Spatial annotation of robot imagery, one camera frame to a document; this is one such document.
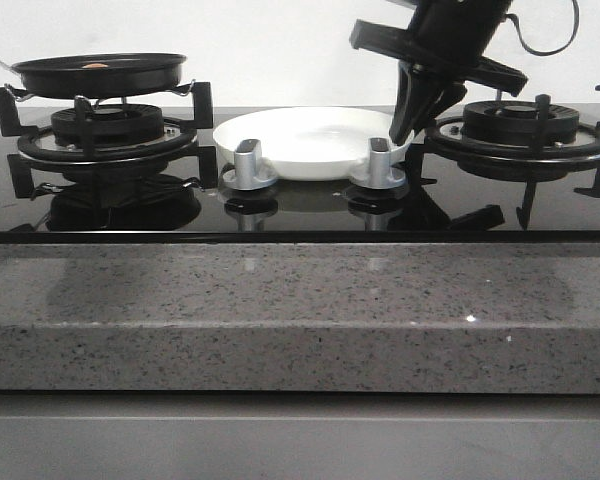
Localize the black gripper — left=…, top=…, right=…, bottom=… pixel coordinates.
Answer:
left=350, top=0, right=527, bottom=145

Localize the white plate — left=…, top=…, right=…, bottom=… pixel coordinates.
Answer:
left=213, top=107, right=392, bottom=181

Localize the black frying pan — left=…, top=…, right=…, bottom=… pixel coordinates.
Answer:
left=5, top=53, right=187, bottom=99

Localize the right black gas burner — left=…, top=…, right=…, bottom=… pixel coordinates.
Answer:
left=461, top=100, right=580, bottom=146

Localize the black gas burner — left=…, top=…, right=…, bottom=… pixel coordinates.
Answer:
left=461, top=100, right=580, bottom=146
left=51, top=104, right=164, bottom=148

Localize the right silver stove knob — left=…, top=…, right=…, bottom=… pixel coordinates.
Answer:
left=349, top=137, right=406, bottom=190

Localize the silver stove knob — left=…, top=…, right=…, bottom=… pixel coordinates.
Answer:
left=349, top=137, right=406, bottom=190
left=222, top=139, right=278, bottom=191

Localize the black glass cooktop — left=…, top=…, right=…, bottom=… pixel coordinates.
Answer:
left=0, top=131, right=600, bottom=244

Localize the left silver stove knob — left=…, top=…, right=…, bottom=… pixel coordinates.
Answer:
left=222, top=139, right=278, bottom=191

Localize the left black gas burner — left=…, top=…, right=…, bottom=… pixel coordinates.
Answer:
left=51, top=104, right=164, bottom=148

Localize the left black pan support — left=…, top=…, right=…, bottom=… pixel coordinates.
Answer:
left=0, top=81, right=218, bottom=198

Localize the grey cabinet drawer front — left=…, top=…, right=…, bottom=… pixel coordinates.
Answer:
left=0, top=394, right=600, bottom=479

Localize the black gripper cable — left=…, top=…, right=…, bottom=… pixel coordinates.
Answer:
left=504, top=0, right=581, bottom=57

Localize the wire pan reducer ring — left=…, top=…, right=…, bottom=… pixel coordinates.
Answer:
left=4, top=79, right=197, bottom=107

